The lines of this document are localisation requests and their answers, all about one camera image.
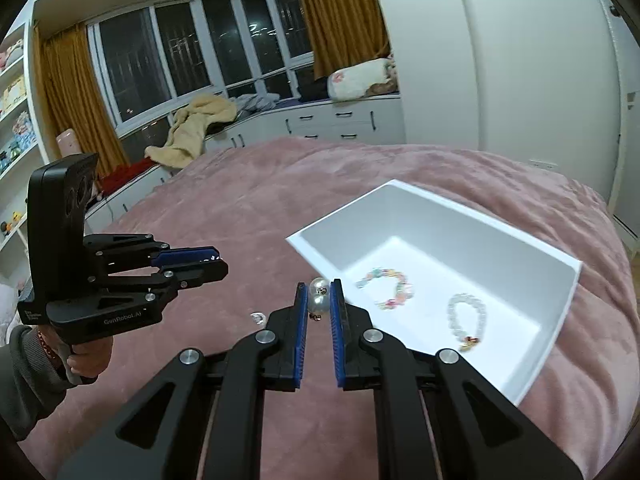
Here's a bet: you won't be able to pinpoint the white drawer cabinet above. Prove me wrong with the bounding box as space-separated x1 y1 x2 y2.
84 92 407 222

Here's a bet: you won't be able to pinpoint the white toy shelf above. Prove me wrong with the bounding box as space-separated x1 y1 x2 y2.
0 24 43 283

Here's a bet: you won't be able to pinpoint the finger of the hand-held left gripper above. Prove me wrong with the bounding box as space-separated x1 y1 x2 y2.
95 259 230 307
82 232 221 275

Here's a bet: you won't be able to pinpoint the red bead wrist bracelet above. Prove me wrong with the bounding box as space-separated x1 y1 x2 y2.
36 329 58 364

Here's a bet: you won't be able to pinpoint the grey crumpled clothes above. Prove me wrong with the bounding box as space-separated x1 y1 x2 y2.
234 92 282 117

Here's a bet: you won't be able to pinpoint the bay window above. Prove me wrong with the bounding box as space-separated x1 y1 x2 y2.
85 0 322 133

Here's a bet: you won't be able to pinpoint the floral pillow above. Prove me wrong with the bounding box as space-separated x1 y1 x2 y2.
327 57 397 101

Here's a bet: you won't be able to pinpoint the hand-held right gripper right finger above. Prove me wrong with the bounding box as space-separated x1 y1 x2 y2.
330 279 584 480

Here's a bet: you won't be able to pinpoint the mustard curtain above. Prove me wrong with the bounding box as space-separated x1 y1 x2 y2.
289 0 391 82
37 22 129 177

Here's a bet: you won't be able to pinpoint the pink container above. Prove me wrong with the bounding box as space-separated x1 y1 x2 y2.
55 129 84 159

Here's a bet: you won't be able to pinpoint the colourful bead bracelet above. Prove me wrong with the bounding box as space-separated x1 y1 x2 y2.
355 267 415 311

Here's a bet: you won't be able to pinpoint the person's left hand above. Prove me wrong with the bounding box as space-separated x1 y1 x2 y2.
63 332 115 386

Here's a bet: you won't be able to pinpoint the red cloth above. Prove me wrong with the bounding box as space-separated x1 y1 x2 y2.
96 157 154 197

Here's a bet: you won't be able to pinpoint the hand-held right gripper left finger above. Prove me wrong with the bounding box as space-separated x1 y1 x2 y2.
57 282 308 480

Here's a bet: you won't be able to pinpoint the white rectangular tray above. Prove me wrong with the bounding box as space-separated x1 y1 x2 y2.
285 178 585 408

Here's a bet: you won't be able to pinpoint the beige fleece blanket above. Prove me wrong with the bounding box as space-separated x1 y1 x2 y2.
144 97 239 170

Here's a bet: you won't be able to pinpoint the pink bed blanket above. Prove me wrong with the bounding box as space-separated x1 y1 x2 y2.
14 136 629 480

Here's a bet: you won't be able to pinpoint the white wardrobe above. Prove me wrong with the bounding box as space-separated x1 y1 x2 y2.
364 0 640 257

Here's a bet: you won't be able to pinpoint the white bead bracelet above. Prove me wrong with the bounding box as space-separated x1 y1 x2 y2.
446 292 489 354

